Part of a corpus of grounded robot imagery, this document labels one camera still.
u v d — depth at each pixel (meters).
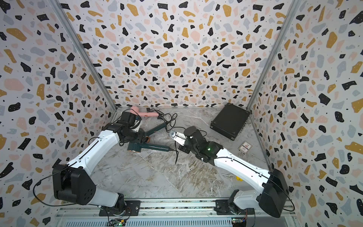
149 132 1.02
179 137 0.62
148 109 1.20
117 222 0.70
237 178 0.84
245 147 0.97
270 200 0.39
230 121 1.07
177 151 0.82
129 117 0.66
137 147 0.80
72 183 0.41
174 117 1.12
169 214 0.73
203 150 0.56
